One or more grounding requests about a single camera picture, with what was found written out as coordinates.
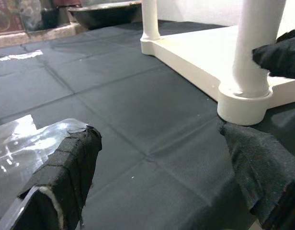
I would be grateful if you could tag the black tablecloth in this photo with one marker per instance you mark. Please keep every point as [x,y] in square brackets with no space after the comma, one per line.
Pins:
[126,107]

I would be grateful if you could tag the white upturned children table top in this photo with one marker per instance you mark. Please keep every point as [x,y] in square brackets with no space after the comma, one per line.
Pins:
[197,48]

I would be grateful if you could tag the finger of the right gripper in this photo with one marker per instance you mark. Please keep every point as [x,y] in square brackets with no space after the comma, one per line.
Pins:
[291,36]
[281,60]

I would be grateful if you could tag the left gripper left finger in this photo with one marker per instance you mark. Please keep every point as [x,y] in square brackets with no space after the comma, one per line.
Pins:
[71,172]

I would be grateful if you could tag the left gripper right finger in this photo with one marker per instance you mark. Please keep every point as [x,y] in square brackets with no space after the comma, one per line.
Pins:
[262,167]

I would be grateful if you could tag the white plastic table leg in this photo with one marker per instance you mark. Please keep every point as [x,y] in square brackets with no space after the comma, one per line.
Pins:
[151,19]
[253,48]

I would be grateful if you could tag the black bag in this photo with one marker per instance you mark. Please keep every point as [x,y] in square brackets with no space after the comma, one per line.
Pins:
[50,19]

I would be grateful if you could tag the black wok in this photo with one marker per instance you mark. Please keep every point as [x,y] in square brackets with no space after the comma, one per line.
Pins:
[104,16]

